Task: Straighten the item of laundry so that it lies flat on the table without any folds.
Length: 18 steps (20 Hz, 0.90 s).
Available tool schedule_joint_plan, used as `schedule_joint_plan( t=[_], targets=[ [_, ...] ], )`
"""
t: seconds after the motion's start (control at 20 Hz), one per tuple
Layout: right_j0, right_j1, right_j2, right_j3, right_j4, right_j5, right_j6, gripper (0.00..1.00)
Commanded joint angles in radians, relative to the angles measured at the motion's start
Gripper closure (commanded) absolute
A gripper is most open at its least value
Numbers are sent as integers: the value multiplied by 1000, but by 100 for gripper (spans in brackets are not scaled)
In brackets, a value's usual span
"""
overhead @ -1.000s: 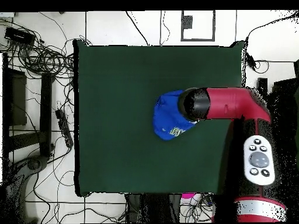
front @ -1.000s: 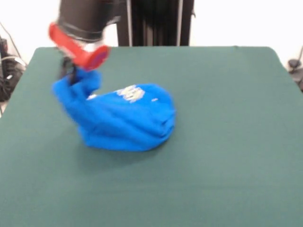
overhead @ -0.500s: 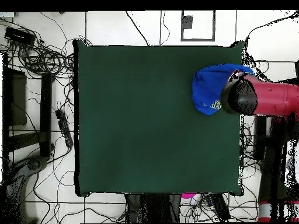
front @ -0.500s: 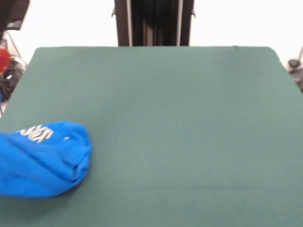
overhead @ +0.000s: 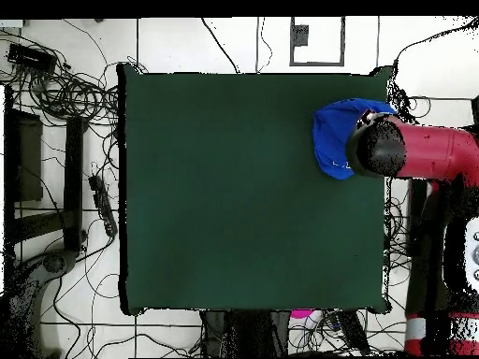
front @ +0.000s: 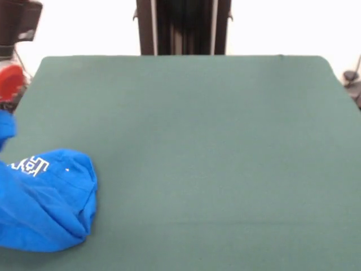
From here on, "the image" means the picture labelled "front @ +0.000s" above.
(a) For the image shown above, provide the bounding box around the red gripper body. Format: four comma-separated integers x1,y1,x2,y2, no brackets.
0,64,25,102

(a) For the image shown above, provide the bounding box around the blue printed t-shirt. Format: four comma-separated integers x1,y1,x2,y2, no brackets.
0,108,99,253

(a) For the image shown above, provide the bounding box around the dark green table cloth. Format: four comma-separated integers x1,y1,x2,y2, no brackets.
0,55,361,271

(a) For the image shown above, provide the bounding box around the black chair base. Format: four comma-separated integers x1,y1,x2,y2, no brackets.
342,70,361,111

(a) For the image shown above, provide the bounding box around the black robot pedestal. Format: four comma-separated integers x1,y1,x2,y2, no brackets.
132,0,234,56

